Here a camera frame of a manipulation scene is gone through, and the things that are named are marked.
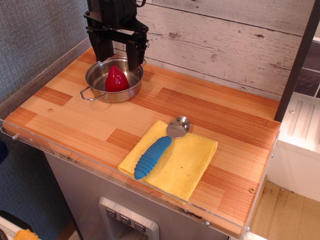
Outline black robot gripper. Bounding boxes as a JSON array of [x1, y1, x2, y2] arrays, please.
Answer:
[[84, 0, 149, 71]]

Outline red plastic pepper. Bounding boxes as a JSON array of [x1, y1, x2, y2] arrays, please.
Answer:
[[105, 65, 130, 92]]

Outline silver metal pot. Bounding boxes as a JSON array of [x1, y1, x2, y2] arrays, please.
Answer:
[[80, 57, 146, 103]]

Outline yellow folded cloth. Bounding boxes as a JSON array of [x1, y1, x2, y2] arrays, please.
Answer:
[[117, 120, 218, 205]]

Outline clear acrylic table guard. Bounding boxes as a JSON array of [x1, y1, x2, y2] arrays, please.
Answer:
[[2, 121, 271, 240]]

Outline grey toy fridge cabinet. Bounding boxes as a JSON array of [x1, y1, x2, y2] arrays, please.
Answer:
[[45, 153, 229, 240]]

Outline silver dispenser panel with buttons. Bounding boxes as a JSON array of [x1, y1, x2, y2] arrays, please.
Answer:
[[99, 196, 160, 240]]

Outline orange object bottom left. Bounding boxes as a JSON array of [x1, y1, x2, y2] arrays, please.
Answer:
[[13, 229, 39, 240]]

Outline white toy sink counter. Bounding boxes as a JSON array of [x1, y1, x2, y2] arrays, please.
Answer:
[[266, 92, 320, 201]]

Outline blue handled metal spoon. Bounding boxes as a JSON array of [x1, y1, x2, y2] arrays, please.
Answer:
[[133, 116, 191, 180]]

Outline dark vertical post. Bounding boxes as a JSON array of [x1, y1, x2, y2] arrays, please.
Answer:
[[274, 0, 320, 122]]

